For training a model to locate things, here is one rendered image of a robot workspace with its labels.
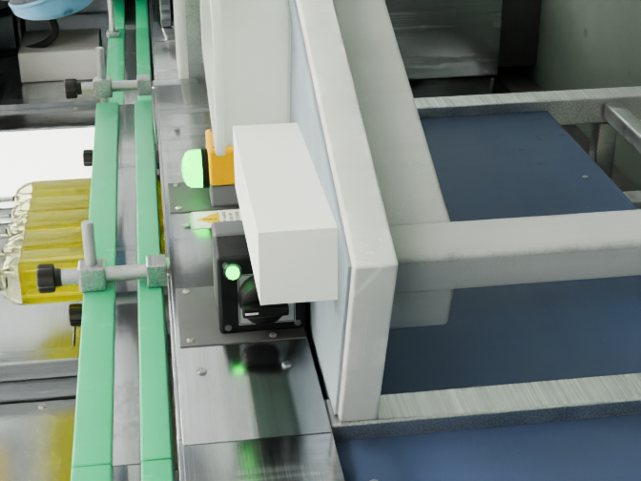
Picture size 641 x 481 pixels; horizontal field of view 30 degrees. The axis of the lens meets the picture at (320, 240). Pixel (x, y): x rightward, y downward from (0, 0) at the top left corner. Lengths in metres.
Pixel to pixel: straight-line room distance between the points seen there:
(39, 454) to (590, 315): 0.70
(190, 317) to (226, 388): 0.13
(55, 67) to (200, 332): 1.74
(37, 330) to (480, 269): 0.91
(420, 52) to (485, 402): 1.77
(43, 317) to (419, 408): 0.85
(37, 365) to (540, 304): 0.72
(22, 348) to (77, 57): 1.23
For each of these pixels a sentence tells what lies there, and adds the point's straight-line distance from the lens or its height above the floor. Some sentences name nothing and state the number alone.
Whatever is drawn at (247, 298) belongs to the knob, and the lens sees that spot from 1.06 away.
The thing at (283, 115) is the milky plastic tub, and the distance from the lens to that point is 1.17.
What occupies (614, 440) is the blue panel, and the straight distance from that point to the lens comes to 1.03.
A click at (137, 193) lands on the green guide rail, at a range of 1.46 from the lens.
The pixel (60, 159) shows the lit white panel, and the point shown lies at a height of 1.06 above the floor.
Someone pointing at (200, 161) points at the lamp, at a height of 0.83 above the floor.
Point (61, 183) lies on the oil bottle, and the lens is 1.79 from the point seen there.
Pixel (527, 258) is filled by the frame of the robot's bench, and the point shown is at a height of 0.60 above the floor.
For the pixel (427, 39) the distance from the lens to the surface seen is 2.73.
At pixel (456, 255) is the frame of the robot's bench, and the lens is 0.92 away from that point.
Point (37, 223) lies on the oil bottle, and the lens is 1.66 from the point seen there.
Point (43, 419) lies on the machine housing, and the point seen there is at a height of 1.05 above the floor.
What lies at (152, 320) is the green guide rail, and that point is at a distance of 1.18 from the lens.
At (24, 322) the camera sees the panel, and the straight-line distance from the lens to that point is 1.74.
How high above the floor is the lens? 0.88
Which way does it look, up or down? 7 degrees down
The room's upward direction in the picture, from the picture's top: 94 degrees counter-clockwise
